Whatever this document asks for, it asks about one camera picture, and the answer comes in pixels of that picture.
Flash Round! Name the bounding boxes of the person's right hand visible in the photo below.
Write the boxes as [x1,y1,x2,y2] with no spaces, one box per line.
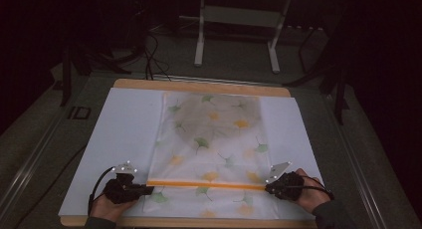
[293,168,332,214]

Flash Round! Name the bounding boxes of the black metal stand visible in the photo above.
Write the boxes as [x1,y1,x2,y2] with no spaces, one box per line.
[284,9,352,125]
[59,39,133,108]

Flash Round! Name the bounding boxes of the white table mat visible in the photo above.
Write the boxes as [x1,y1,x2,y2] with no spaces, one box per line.
[58,87,324,221]

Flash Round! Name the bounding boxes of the black floor socket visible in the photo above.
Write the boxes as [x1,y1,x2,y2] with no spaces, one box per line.
[68,106,93,120]

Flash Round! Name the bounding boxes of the black floor cables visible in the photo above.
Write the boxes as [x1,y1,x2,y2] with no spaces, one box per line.
[142,32,172,82]

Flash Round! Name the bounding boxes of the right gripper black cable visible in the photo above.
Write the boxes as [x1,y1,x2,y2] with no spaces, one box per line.
[292,175,335,201]

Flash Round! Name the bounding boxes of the thin black floor cable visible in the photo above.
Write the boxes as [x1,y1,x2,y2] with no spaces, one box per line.
[13,144,88,229]

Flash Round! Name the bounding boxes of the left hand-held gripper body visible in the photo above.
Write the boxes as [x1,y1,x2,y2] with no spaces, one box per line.
[103,160,139,205]

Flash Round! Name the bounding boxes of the leaf print mesh laundry bag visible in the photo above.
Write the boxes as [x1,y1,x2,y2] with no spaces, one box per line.
[142,92,283,220]

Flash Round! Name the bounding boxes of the metal floor rail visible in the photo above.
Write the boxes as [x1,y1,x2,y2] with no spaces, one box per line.
[0,115,69,217]
[326,93,390,229]

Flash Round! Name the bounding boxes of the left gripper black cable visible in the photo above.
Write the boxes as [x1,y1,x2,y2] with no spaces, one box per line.
[87,166,115,217]

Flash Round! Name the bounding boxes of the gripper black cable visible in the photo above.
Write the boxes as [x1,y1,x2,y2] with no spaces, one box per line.
[87,166,115,217]
[292,175,335,201]

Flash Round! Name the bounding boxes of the person's left hand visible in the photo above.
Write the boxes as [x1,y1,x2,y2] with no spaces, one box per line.
[90,192,138,223]

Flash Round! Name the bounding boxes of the white metal stand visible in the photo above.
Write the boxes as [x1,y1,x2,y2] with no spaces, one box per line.
[193,0,294,74]

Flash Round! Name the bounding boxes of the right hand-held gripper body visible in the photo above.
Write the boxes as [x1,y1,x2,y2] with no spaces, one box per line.
[265,161,305,201]

